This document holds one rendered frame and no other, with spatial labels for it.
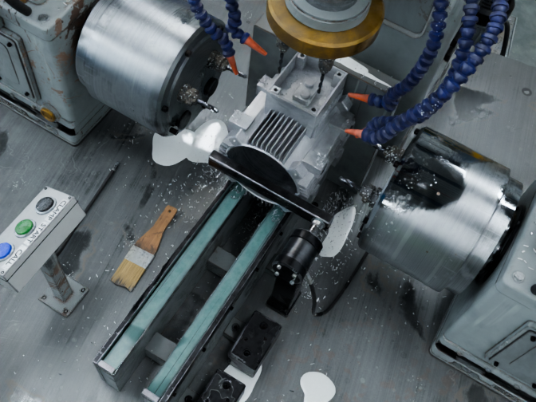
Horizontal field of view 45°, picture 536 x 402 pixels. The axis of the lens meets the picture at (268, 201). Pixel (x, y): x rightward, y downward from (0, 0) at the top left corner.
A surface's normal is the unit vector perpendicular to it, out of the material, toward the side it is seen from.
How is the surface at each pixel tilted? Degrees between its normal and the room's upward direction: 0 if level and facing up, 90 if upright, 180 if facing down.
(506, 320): 89
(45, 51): 89
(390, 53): 90
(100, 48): 47
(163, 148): 0
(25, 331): 0
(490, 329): 89
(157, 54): 32
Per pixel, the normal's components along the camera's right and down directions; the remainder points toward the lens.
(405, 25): -0.51, 0.73
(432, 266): -0.48, 0.59
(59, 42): 0.86, 0.48
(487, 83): 0.10, -0.49
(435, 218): -0.25, 0.08
